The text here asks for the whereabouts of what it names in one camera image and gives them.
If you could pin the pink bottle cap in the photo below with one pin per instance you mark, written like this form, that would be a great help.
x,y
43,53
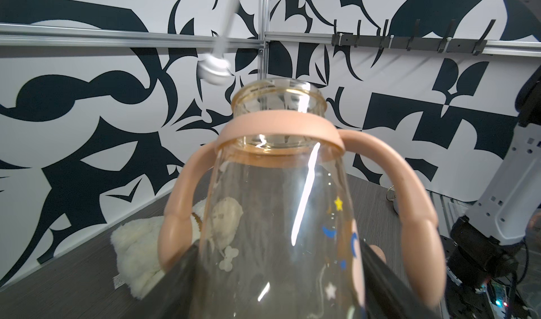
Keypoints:
x,y
379,252

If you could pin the white plush dog toy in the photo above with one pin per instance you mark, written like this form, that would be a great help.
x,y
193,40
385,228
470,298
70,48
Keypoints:
x,y
136,245

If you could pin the white bone tag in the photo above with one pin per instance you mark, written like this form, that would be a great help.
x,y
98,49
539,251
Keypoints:
x,y
229,254

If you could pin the cream lid with straw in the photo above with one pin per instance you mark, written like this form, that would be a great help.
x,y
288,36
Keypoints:
x,y
214,68

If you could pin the clear baby bottle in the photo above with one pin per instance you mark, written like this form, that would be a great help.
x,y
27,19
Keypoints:
x,y
299,249

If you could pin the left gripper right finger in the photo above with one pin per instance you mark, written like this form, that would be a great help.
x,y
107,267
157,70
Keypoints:
x,y
386,295

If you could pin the black wall hook rail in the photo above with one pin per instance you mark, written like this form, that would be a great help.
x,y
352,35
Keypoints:
x,y
414,42

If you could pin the right electronics board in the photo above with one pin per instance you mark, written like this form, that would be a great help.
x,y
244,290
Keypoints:
x,y
498,294

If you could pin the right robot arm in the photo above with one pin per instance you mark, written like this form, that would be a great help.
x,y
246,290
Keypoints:
x,y
491,232

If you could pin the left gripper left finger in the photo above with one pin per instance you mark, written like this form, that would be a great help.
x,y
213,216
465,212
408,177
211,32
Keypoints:
x,y
172,295

